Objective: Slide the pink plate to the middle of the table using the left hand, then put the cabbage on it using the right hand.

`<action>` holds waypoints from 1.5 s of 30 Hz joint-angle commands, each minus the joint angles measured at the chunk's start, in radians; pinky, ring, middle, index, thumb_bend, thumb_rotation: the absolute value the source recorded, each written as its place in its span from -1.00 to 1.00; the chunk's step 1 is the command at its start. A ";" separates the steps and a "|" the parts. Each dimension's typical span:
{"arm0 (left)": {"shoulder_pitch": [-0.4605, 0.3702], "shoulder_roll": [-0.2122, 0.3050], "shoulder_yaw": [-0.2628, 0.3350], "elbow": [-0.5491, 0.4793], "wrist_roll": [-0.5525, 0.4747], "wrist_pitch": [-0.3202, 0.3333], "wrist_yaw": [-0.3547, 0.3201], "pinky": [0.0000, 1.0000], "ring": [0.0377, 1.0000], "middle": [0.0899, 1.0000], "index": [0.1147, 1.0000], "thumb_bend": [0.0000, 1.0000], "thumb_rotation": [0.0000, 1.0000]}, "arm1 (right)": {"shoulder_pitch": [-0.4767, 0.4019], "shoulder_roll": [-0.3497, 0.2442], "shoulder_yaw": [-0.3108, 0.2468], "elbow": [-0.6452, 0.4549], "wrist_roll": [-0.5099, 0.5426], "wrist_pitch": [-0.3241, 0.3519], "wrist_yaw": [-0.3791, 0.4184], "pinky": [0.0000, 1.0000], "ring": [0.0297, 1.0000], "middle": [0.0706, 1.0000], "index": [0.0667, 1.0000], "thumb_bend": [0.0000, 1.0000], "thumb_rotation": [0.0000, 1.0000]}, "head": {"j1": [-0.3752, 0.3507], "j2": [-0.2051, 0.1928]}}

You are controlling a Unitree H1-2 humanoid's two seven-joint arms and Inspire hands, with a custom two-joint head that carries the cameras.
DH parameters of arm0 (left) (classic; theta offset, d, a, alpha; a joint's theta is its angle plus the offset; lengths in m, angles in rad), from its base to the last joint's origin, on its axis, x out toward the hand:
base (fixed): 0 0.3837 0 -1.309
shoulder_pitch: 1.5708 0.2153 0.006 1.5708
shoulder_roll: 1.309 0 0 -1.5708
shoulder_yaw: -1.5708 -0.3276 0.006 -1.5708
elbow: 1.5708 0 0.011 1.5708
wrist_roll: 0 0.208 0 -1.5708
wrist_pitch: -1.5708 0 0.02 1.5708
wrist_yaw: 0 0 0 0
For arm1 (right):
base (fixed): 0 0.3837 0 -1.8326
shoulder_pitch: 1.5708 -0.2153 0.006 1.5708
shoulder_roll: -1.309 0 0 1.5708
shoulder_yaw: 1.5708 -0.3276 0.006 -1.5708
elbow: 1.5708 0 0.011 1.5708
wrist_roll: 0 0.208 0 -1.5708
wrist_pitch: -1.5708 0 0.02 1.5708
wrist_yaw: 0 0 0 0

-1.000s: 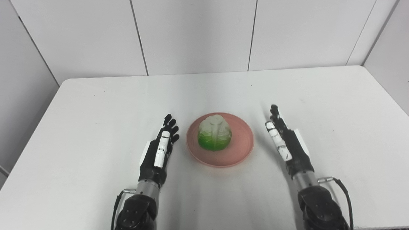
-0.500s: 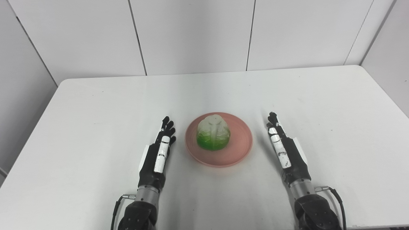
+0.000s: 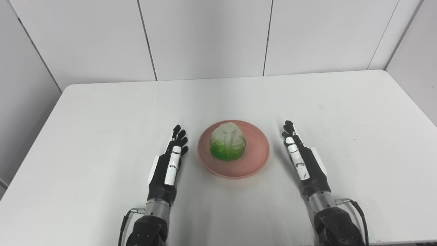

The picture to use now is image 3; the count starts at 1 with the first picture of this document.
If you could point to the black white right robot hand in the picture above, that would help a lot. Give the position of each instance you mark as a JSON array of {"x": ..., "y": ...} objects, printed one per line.
[{"x": 315, "y": 177}]

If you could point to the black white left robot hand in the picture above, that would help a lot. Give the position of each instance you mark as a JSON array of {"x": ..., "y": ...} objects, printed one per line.
[{"x": 160, "y": 186}]

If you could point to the pink plate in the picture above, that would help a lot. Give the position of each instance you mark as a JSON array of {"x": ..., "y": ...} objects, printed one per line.
[{"x": 257, "y": 153}]

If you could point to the green white cabbage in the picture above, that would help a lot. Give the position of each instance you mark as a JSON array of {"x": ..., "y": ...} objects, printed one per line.
[{"x": 228, "y": 143}]

